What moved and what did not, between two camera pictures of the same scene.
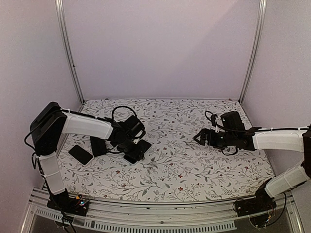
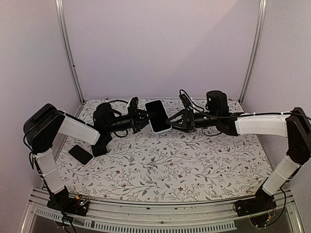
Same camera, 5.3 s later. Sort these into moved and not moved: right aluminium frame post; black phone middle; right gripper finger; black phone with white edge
Moved: right gripper finger
Not moved: black phone middle; right aluminium frame post; black phone with white edge
